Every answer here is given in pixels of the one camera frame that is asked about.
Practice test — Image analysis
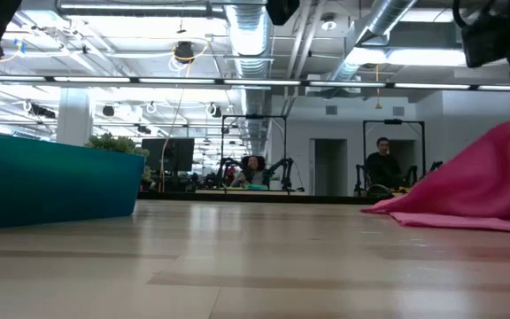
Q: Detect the person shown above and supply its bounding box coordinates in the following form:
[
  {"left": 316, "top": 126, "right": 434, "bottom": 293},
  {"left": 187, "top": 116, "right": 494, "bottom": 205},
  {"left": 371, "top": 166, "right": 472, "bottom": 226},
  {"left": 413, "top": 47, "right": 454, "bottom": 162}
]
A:
[
  {"left": 364, "top": 136, "right": 406, "bottom": 191},
  {"left": 230, "top": 154, "right": 268, "bottom": 188}
]

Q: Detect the white column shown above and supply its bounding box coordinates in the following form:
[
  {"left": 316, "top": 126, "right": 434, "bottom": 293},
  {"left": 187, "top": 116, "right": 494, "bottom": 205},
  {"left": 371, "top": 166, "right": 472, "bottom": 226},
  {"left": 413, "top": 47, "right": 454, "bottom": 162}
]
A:
[{"left": 55, "top": 87, "right": 95, "bottom": 147}]

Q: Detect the small silver spiral duct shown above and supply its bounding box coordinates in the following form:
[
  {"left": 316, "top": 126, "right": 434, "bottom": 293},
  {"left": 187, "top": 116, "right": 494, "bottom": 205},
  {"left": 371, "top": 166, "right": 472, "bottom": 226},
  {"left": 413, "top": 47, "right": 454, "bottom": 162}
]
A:
[{"left": 224, "top": 3, "right": 274, "bottom": 79}]

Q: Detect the pink microfiber towel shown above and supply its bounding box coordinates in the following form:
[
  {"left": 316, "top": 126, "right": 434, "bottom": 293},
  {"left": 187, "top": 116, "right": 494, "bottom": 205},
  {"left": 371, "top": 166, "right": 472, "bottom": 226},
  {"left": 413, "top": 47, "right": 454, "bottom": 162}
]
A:
[{"left": 359, "top": 118, "right": 510, "bottom": 235}]

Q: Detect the green artificial plant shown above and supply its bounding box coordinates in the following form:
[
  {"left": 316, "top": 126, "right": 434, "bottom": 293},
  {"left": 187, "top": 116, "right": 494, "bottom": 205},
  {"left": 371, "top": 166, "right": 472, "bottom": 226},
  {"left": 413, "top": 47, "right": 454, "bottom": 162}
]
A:
[{"left": 84, "top": 132, "right": 152, "bottom": 187}]

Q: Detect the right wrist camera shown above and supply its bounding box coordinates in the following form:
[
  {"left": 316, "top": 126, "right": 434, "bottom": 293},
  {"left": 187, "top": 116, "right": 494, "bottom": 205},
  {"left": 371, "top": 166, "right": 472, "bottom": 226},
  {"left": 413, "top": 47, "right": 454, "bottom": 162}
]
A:
[{"left": 460, "top": 11, "right": 510, "bottom": 69}]

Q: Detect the tall black metal frame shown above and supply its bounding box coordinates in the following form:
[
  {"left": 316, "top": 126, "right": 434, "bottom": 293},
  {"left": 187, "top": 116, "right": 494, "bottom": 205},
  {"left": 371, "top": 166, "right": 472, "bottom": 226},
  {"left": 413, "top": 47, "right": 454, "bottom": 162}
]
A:
[
  {"left": 362, "top": 118, "right": 427, "bottom": 196},
  {"left": 220, "top": 113, "right": 289, "bottom": 191}
]

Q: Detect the teal plastic bin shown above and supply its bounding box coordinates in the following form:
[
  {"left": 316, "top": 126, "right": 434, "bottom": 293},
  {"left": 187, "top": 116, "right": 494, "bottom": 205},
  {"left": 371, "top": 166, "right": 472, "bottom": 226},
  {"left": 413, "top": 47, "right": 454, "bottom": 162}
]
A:
[{"left": 0, "top": 129, "right": 145, "bottom": 230}]

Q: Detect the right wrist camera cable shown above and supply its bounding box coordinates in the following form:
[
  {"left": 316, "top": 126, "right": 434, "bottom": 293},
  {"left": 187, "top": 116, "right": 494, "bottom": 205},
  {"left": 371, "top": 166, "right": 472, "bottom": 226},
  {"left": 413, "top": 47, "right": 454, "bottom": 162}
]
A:
[{"left": 452, "top": 0, "right": 471, "bottom": 30}]

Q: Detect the black flat screen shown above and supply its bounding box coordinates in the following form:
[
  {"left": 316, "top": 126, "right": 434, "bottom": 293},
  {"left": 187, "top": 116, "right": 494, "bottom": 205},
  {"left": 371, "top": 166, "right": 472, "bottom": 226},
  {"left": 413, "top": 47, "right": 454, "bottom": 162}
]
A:
[{"left": 142, "top": 137, "right": 196, "bottom": 175}]

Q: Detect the large silver ventilation duct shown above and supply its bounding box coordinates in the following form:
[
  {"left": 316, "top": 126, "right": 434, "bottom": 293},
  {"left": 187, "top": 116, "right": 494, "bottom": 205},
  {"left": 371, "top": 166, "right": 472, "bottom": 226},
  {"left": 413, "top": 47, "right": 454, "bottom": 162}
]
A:
[{"left": 328, "top": 0, "right": 419, "bottom": 85}]

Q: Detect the yellow hanging cord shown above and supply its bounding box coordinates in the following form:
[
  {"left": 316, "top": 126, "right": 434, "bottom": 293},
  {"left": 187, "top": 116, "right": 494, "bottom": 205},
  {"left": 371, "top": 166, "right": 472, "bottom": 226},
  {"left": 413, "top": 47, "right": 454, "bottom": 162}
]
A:
[{"left": 373, "top": 64, "right": 383, "bottom": 111}]

